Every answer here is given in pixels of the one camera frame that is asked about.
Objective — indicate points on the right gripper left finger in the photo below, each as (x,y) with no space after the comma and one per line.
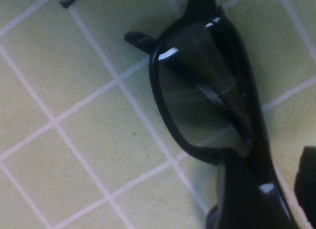
(212,219)

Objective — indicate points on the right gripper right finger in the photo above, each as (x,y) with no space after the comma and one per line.
(307,179)

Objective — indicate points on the black framed glasses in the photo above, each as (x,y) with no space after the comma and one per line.
(249,169)

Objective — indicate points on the black glasses case box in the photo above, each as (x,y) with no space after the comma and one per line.
(70,0)

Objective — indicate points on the green white-grid tablecloth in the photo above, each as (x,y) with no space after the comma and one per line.
(74,103)

